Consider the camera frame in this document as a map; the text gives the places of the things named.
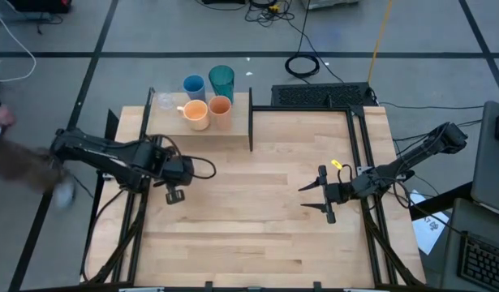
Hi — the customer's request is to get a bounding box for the white floor cable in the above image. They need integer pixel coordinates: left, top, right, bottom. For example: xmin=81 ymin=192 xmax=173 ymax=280
xmin=0 ymin=3 xmax=37 ymax=84

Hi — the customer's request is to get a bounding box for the wooden shelf board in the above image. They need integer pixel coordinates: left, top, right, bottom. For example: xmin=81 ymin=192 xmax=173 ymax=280
xmin=145 ymin=92 xmax=251 ymax=137

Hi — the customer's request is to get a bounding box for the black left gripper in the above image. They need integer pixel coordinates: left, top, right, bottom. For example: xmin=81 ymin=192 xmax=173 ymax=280
xmin=161 ymin=155 xmax=196 ymax=205

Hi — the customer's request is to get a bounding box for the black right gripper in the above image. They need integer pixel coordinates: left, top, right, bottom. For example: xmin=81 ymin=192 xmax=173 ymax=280
xmin=297 ymin=163 xmax=358 ymax=225

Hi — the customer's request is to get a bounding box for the grey desk top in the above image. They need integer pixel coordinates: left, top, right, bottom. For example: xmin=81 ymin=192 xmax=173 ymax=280
xmin=471 ymin=100 xmax=499 ymax=218

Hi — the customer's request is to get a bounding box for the black box red trim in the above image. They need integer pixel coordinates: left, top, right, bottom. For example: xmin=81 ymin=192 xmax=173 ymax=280
xmin=6 ymin=0 xmax=74 ymax=15

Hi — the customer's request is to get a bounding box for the tangled cable bundle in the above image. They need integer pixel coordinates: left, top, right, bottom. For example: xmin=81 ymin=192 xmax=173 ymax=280
xmin=243 ymin=0 xmax=295 ymax=28

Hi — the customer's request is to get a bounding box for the teal translucent tumbler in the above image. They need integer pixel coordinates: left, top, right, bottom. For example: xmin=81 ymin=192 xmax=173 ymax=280
xmin=208 ymin=65 xmax=236 ymax=103

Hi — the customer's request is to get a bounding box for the black table frame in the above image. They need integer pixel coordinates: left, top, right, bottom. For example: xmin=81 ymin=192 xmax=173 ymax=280
xmin=80 ymin=104 xmax=427 ymax=287

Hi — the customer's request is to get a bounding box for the white paper sheet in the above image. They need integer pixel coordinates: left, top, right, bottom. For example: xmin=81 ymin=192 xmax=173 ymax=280
xmin=406 ymin=189 xmax=451 ymax=256

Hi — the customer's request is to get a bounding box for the blue plastic cup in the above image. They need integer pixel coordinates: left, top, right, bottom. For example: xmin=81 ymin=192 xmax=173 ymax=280
xmin=182 ymin=74 xmax=207 ymax=103

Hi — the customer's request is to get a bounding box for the tall orange plastic cup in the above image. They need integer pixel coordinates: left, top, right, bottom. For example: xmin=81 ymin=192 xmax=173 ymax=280
xmin=208 ymin=95 xmax=234 ymax=131

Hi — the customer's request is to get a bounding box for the yellow hanging cable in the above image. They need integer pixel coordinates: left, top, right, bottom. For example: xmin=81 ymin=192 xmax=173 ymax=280
xmin=367 ymin=0 xmax=395 ymax=84

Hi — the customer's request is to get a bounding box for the person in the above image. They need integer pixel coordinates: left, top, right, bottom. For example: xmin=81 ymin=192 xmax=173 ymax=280
xmin=0 ymin=68 xmax=77 ymax=209

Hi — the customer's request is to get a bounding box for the coiled black cable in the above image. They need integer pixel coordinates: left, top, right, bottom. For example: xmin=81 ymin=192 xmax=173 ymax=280
xmin=284 ymin=53 xmax=320 ymax=79

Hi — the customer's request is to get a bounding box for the clear glass cup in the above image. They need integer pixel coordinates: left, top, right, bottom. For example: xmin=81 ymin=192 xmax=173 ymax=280
xmin=156 ymin=92 xmax=177 ymax=111

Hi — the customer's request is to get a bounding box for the cream mug with handle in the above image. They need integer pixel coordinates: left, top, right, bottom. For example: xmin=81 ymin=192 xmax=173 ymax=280
xmin=176 ymin=99 xmax=211 ymax=132

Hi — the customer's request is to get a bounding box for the grey desk with keyboard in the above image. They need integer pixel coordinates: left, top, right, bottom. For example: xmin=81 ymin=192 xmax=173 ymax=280
xmin=441 ymin=197 xmax=499 ymax=292

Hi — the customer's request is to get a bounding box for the black keyboard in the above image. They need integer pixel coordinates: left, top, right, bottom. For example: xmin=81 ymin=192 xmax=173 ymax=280
xmin=457 ymin=231 xmax=499 ymax=292

